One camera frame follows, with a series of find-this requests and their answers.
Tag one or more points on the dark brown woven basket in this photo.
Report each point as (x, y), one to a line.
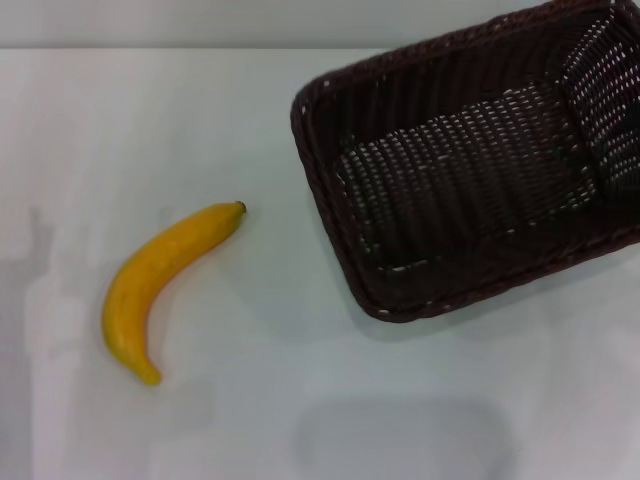
(450, 190)

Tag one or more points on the yellow banana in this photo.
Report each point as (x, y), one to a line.
(145, 270)

